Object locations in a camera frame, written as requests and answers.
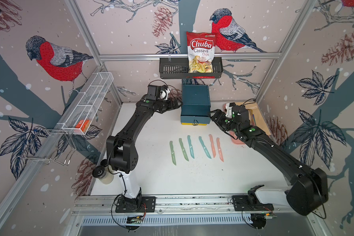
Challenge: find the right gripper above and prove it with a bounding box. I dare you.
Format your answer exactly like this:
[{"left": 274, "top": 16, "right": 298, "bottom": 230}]
[{"left": 206, "top": 110, "right": 240, "bottom": 135}]

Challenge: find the salmon pink knife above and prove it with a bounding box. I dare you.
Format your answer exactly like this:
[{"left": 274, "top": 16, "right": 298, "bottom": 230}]
[{"left": 216, "top": 138, "right": 224, "bottom": 162}]

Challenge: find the yellow drawer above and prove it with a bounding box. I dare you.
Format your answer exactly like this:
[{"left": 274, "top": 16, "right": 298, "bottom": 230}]
[{"left": 182, "top": 123, "right": 207, "bottom": 126}]

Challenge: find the turquoise knife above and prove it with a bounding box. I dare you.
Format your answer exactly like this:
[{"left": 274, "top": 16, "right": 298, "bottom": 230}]
[{"left": 198, "top": 136, "right": 212, "bottom": 159}]

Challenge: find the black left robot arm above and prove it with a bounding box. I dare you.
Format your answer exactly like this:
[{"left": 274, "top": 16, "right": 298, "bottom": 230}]
[{"left": 106, "top": 96, "right": 183, "bottom": 199}]

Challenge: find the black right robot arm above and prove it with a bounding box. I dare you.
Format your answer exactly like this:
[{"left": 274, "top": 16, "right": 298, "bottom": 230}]
[{"left": 209, "top": 105, "right": 328, "bottom": 216}]

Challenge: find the teal drawer cabinet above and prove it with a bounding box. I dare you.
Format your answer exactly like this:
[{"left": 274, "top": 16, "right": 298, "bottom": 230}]
[{"left": 181, "top": 85, "right": 211, "bottom": 124}]

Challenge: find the pink tray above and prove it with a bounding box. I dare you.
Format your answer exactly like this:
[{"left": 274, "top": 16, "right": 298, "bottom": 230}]
[{"left": 229, "top": 102, "right": 244, "bottom": 145}]

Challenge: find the light green knife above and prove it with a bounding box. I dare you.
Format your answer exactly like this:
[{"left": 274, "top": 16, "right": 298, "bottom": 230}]
[{"left": 169, "top": 141, "right": 177, "bottom": 166}]

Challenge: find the teal knife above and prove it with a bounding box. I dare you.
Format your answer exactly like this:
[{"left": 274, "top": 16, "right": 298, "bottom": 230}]
[{"left": 187, "top": 135, "right": 195, "bottom": 159}]

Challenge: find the Chuba cassava chips bag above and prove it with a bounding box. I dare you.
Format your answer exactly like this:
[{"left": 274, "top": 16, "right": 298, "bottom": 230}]
[{"left": 186, "top": 32, "right": 216, "bottom": 73}]

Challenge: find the horizontal aluminium bar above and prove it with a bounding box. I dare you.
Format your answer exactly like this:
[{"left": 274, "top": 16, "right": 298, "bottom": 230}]
[{"left": 98, "top": 52, "right": 282, "bottom": 62}]

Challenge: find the red packet in rack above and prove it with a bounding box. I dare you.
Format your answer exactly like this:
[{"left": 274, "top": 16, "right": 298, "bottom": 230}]
[{"left": 75, "top": 120, "right": 90, "bottom": 132}]

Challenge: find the black capped jar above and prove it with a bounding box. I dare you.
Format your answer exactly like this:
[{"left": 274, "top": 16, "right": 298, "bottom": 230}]
[{"left": 92, "top": 165, "right": 114, "bottom": 185}]

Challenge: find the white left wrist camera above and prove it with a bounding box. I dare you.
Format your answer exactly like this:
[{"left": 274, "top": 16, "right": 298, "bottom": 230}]
[{"left": 160, "top": 85, "right": 170, "bottom": 100}]

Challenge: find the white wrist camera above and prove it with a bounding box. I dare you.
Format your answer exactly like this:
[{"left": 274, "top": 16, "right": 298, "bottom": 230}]
[
  {"left": 223, "top": 102, "right": 236, "bottom": 119},
  {"left": 160, "top": 85, "right": 170, "bottom": 100}
]

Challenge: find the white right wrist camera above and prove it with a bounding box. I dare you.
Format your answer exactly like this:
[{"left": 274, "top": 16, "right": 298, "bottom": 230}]
[{"left": 223, "top": 102, "right": 236, "bottom": 119}]

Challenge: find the black wire basket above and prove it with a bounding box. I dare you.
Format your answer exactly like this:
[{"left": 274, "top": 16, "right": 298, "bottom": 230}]
[{"left": 159, "top": 58, "right": 223, "bottom": 79}]

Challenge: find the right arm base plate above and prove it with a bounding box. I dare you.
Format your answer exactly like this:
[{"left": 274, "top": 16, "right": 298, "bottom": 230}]
[{"left": 230, "top": 195, "right": 274, "bottom": 212}]

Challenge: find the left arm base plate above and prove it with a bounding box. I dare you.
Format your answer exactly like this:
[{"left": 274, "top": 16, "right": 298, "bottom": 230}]
[{"left": 114, "top": 196, "right": 156, "bottom": 213}]

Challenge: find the wire hook rack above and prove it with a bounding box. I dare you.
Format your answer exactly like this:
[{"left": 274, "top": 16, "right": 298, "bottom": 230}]
[{"left": 18, "top": 128, "right": 76, "bottom": 166}]

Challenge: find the aluminium rail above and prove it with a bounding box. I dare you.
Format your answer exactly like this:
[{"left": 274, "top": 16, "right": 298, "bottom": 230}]
[{"left": 72, "top": 193, "right": 316, "bottom": 216}]

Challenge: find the aluminium frame post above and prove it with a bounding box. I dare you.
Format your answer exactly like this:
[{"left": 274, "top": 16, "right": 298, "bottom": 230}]
[{"left": 64, "top": 0, "right": 123, "bottom": 104}]

